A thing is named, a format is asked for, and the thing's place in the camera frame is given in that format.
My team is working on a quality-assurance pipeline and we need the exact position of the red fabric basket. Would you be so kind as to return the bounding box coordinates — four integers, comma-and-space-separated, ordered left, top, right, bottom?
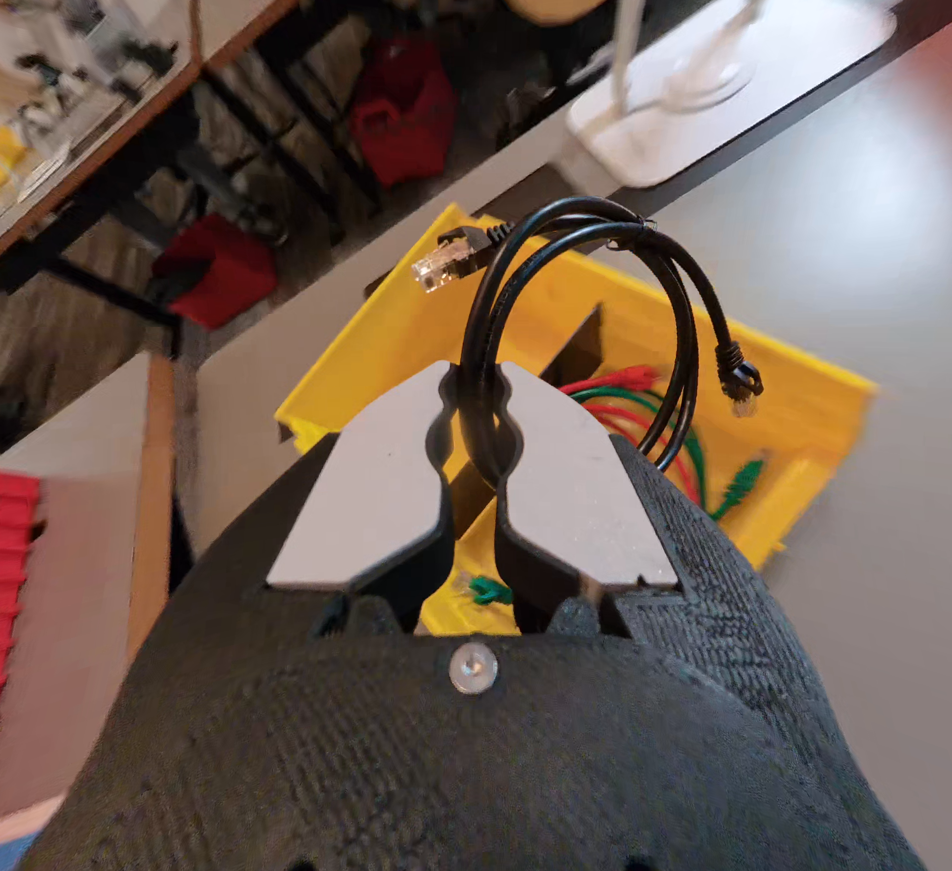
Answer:
350, 36, 458, 189

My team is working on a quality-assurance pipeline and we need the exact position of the black ethernet cable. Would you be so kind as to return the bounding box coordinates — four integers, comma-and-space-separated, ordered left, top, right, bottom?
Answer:
413, 196, 766, 489

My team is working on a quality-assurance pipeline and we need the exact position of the yellow plastic bin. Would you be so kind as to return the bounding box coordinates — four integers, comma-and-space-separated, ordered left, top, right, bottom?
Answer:
275, 201, 880, 637

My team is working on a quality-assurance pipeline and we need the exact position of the green ethernet cable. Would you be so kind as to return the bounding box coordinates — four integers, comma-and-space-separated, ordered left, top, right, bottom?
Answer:
454, 383, 767, 608

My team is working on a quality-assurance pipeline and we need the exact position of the red storage box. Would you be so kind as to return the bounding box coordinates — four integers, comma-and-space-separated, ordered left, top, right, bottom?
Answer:
152, 212, 280, 330

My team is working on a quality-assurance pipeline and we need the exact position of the red ethernet cable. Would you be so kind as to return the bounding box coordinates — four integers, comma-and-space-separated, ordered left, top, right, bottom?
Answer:
558, 365, 704, 507

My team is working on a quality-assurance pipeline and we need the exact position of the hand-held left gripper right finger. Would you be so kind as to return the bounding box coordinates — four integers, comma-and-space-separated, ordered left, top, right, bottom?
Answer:
494, 361, 679, 589

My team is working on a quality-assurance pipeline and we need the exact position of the wooden table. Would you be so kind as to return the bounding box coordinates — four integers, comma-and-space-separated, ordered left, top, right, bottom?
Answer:
0, 0, 391, 336
0, 354, 177, 820

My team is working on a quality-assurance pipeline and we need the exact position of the red ribbed tote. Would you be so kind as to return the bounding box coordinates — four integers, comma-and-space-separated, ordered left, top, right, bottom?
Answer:
0, 473, 42, 689

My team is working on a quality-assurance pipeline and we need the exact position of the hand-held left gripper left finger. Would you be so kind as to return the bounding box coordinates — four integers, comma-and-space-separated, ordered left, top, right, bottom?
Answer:
265, 360, 455, 593

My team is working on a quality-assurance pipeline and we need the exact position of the white board stand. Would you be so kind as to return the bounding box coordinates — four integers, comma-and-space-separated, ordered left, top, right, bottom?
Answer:
565, 0, 897, 189

